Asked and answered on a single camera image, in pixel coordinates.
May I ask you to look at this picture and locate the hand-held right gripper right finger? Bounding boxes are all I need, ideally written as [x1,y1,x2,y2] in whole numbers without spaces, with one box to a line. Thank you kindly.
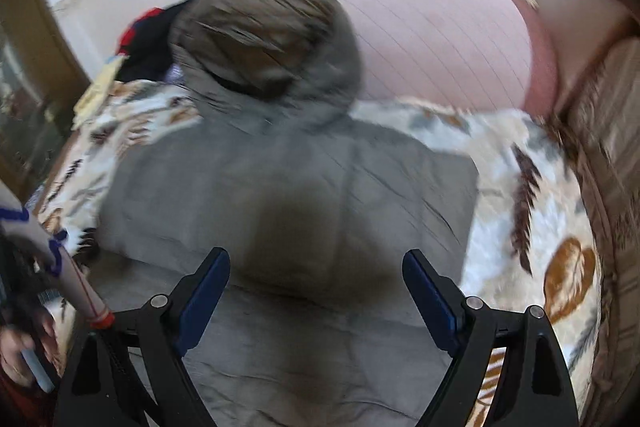
[402,249,581,427]

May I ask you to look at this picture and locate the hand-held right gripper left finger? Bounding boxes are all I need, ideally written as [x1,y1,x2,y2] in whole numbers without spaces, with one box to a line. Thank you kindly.
[52,247,232,427]

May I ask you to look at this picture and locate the grey hooded quilted jacket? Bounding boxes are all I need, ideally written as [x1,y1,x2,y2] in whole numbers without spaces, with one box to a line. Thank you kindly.
[95,0,481,427]

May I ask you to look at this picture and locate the black and red clothes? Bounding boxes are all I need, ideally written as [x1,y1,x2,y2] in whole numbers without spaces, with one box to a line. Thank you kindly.
[117,0,221,83]

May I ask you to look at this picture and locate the person's left hand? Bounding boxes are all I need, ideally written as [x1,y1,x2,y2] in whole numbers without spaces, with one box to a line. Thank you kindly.
[0,307,67,390]

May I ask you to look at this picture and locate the leaf print fleece blanket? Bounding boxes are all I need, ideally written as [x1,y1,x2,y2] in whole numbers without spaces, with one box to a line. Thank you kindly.
[30,80,601,427]

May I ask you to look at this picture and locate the dark red clothing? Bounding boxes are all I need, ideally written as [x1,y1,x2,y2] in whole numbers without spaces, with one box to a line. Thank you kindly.
[0,377,53,427]

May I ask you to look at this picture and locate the yellow cloth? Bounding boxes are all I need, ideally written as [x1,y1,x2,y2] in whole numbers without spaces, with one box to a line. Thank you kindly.
[72,54,126,128]

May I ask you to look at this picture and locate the striped beige sofa cushion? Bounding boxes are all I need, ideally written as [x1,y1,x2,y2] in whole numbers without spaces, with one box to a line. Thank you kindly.
[555,37,640,427]

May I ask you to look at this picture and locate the pink quilted mattress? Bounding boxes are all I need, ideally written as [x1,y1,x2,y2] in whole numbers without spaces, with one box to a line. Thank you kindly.
[260,0,558,118]

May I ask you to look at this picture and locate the wooden cabinet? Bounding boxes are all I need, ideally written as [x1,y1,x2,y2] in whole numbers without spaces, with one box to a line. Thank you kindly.
[0,0,101,208]

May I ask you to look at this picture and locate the pale pink pillow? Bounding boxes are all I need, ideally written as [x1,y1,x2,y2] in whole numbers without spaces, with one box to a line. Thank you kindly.
[537,0,631,108]

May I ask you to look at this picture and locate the white wrapped cable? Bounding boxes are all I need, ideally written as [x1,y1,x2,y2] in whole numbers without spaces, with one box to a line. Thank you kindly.
[0,194,117,330]

